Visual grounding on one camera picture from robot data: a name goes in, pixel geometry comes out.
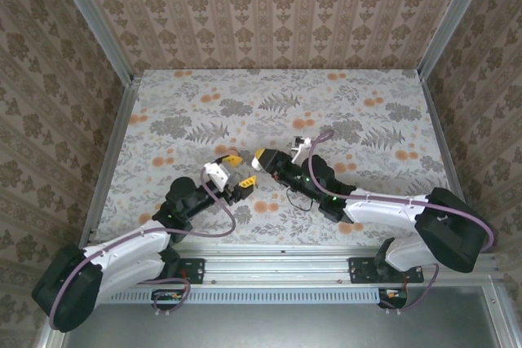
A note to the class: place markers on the aluminium table side rail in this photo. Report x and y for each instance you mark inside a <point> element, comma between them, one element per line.
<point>112,160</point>
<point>441,140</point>

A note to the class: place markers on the floral patterned tablecloth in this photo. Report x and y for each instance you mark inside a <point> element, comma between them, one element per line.
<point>265,99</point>

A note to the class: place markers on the aluminium lower frame bar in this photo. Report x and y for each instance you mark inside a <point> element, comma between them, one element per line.
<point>49,340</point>
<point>503,315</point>

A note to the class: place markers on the grey metal sheet panel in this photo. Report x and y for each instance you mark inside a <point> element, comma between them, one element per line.
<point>285,327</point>

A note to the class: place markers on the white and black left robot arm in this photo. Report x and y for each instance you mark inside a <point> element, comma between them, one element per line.
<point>130,242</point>

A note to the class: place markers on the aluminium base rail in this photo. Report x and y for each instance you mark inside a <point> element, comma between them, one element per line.
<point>277,268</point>

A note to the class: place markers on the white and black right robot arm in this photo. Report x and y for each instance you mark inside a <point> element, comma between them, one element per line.
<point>379,209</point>

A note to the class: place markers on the aluminium frame post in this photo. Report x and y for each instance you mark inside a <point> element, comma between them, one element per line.
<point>92,18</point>
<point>454,18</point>

